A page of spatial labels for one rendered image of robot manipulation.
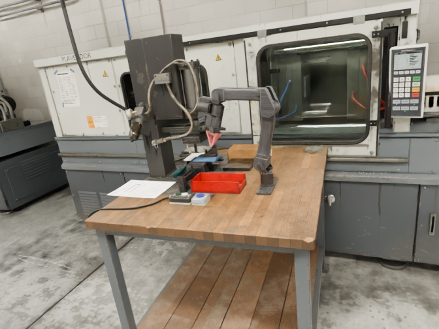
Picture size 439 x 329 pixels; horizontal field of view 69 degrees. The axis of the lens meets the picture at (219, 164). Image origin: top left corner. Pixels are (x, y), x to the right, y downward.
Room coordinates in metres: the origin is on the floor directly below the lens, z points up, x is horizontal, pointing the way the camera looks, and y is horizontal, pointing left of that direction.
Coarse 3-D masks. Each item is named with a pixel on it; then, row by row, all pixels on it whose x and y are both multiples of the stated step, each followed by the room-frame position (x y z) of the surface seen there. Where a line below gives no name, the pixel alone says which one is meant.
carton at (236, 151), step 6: (234, 144) 2.01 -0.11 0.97; (240, 144) 1.99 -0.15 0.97; (246, 144) 1.98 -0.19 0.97; (252, 144) 1.97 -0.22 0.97; (258, 144) 1.95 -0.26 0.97; (228, 150) 1.91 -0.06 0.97; (234, 150) 1.89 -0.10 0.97; (240, 150) 1.88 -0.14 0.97; (246, 150) 1.86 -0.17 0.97; (252, 150) 1.85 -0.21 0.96; (270, 150) 1.90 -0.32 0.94; (228, 156) 1.91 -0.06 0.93; (234, 156) 1.89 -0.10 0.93; (240, 156) 1.88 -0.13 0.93; (246, 156) 1.86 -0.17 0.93; (252, 156) 1.85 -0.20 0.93
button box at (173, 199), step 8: (176, 192) 1.42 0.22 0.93; (160, 200) 1.39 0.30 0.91; (176, 200) 1.35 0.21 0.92; (184, 200) 1.33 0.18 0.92; (104, 208) 1.38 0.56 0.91; (112, 208) 1.37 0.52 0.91; (120, 208) 1.36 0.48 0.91; (128, 208) 1.35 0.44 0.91; (136, 208) 1.35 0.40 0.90; (88, 216) 1.41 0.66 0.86
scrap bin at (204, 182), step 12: (192, 180) 1.49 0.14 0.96; (204, 180) 1.57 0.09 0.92; (216, 180) 1.54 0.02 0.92; (228, 180) 1.52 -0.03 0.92; (240, 180) 1.49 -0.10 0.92; (192, 192) 1.47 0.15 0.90; (204, 192) 1.44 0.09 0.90; (216, 192) 1.42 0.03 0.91; (228, 192) 1.40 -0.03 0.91; (240, 192) 1.39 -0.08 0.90
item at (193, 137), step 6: (198, 120) 1.71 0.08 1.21; (168, 126) 1.82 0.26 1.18; (174, 126) 1.81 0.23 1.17; (180, 126) 1.80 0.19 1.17; (186, 126) 1.77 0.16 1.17; (198, 126) 1.68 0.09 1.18; (162, 132) 1.76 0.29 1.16; (168, 132) 1.75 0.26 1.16; (192, 132) 1.68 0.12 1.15; (198, 132) 1.67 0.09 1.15; (204, 132) 1.71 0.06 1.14; (186, 138) 1.64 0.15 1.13; (192, 138) 1.62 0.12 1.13; (198, 138) 1.61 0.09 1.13; (204, 138) 1.67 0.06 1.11; (186, 144) 1.66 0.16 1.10
